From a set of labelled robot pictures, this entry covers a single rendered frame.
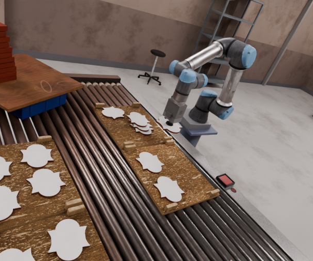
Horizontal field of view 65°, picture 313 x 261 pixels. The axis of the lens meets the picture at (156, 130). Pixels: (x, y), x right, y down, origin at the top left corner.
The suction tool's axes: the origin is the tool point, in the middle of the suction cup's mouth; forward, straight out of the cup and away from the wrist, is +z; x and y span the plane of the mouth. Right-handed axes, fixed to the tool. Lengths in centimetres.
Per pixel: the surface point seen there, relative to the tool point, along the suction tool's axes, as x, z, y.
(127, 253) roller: -54, 15, 41
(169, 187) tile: -20.7, 12.1, 27.3
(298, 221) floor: 179, 107, 83
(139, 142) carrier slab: -11.9, 13.1, -6.2
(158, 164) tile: -14.8, 12.1, 13.5
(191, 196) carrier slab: -13.0, 13.1, 35.5
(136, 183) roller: -30.8, 15.1, 16.6
